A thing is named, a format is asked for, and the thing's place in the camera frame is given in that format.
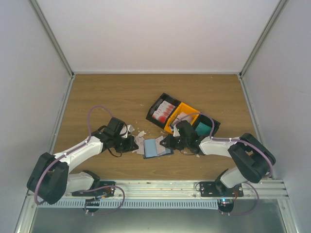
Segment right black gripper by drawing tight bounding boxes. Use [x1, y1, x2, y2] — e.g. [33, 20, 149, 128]
[160, 134, 189, 150]

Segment white pink cards stack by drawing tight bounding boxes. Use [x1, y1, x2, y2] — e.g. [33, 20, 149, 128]
[176, 112, 187, 119]

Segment orange bin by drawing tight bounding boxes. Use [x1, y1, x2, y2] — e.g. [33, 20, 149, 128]
[164, 102, 199, 133]

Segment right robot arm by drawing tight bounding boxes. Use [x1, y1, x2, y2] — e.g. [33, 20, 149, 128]
[160, 120, 276, 197]

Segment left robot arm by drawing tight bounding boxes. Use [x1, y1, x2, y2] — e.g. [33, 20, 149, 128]
[27, 117, 138, 205]

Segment red patterned cards stack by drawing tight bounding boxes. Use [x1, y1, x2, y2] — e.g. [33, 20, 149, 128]
[152, 100, 175, 123]

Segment white paper scrap pile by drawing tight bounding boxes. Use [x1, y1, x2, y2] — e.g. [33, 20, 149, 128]
[137, 131, 146, 137]

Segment black bin left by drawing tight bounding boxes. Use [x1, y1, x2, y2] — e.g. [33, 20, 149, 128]
[146, 93, 181, 129]

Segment black bin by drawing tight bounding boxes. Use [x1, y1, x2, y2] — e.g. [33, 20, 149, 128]
[192, 115, 221, 136]
[146, 93, 181, 129]

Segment black bin right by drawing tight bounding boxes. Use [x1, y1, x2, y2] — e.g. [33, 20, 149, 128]
[192, 115, 221, 136]

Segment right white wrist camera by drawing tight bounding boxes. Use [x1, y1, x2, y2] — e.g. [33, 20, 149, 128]
[171, 124, 180, 137]

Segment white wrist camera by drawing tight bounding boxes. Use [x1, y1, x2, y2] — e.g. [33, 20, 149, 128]
[171, 124, 180, 137]
[120, 124, 135, 138]

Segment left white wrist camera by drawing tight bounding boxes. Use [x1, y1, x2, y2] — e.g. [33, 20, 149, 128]
[120, 124, 135, 138]

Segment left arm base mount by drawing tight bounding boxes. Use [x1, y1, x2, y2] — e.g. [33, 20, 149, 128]
[70, 181, 116, 214]

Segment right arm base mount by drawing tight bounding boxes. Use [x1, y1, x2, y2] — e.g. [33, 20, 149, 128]
[195, 181, 244, 214]

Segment grey slotted cable duct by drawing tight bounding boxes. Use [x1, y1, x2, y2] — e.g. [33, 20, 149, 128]
[41, 199, 218, 210]

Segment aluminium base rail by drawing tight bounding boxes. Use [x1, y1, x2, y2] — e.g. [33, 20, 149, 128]
[26, 179, 290, 202]

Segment left aluminium frame post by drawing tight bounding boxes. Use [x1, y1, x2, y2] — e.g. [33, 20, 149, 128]
[28, 0, 75, 79]

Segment aluminium frame post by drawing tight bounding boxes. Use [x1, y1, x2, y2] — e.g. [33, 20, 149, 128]
[238, 0, 290, 79]
[28, 0, 75, 79]

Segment right aluminium frame post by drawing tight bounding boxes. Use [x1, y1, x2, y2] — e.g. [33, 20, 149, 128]
[238, 0, 290, 79]

